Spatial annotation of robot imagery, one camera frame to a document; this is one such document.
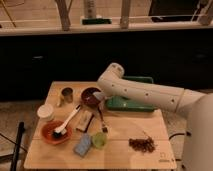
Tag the green small cup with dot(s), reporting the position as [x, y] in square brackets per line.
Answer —
[99, 140]

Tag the metal fork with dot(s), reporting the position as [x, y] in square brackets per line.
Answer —
[104, 128]

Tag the white lidded cup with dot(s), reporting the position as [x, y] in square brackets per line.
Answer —
[45, 112]

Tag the light blue towel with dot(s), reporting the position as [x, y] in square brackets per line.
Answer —
[99, 95]

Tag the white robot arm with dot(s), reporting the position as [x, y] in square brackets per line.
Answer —
[195, 106]

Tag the brown dried scraps pile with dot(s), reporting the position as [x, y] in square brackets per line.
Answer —
[144, 145]

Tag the white handled brush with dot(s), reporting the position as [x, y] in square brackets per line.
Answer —
[61, 130]

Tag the purple bowl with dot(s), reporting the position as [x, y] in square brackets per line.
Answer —
[88, 98]

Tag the black pole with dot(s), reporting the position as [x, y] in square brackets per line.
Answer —
[16, 150]

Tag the metal cup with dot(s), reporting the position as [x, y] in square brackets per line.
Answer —
[67, 94]

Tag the blue sponge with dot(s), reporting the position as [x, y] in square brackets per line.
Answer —
[83, 145]

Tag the green base stand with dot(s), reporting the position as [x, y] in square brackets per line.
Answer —
[95, 21]

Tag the green plastic tray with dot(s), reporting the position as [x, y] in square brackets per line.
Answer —
[118, 103]

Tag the orange bowl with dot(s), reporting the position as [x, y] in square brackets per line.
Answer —
[50, 136]

